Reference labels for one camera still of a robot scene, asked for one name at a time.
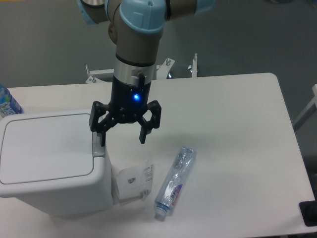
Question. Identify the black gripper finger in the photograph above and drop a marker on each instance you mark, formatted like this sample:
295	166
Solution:
147	125
102	118

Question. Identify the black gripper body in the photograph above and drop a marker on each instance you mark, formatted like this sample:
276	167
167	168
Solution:
128	102

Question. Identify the white push-lid trash can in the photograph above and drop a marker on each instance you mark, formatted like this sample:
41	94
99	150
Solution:
55	163

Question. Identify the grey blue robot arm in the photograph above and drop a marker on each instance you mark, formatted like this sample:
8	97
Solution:
135	27

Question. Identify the crumpled white paper wrapper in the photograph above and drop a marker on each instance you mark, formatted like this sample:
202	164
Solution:
134	183

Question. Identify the empty clear plastic bottle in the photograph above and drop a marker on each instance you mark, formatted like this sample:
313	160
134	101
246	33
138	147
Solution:
173	183

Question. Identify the blue labelled water bottle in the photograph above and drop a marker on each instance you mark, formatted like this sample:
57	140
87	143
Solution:
8	104

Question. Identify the black clamp at table corner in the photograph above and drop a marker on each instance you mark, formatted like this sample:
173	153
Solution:
309	212

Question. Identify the white metal base frame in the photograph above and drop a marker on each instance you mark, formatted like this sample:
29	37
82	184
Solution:
163	71

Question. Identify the white table leg frame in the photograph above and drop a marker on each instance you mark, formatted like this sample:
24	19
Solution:
307	111

